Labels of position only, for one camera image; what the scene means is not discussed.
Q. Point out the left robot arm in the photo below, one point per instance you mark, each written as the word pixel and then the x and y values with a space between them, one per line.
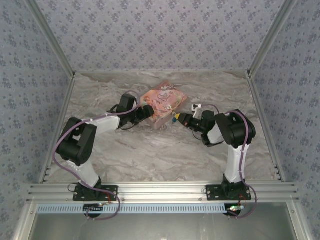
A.
pixel 80 140

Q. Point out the circuit board with leds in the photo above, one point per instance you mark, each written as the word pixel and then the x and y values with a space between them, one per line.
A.
pixel 235 208
pixel 93 208

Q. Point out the blue padlock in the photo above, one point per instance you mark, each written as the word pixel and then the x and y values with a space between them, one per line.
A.
pixel 174 120

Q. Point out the aluminium left corner post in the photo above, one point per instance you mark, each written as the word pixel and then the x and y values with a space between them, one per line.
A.
pixel 51 38

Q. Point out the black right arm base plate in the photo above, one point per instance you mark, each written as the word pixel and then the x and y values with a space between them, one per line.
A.
pixel 213 193

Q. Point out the aluminium rail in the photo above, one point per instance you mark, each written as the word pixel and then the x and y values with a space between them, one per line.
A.
pixel 56 130
pixel 265 130

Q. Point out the aluminium corner post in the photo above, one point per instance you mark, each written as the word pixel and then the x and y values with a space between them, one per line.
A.
pixel 271 36
pixel 51 38

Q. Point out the aluminium right corner post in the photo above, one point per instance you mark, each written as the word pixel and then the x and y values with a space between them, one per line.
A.
pixel 271 36

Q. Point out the grey metal lower shelf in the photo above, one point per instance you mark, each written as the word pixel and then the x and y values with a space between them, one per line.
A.
pixel 160 227

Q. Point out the aluminium left side rail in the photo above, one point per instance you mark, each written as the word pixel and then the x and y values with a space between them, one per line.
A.
pixel 56 130

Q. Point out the right circuit board with leds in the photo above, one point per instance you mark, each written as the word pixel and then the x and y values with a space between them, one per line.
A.
pixel 235 208

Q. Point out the left circuit board with leds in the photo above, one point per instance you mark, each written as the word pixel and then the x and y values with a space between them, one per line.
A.
pixel 93 208

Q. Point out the aluminium front beam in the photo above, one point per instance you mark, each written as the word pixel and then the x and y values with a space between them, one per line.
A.
pixel 162 192

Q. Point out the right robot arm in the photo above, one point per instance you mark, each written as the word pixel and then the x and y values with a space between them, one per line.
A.
pixel 235 140

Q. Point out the aluminium right side rail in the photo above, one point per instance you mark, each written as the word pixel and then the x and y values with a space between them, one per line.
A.
pixel 265 130

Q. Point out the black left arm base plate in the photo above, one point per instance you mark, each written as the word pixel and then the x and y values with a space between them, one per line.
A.
pixel 108 193

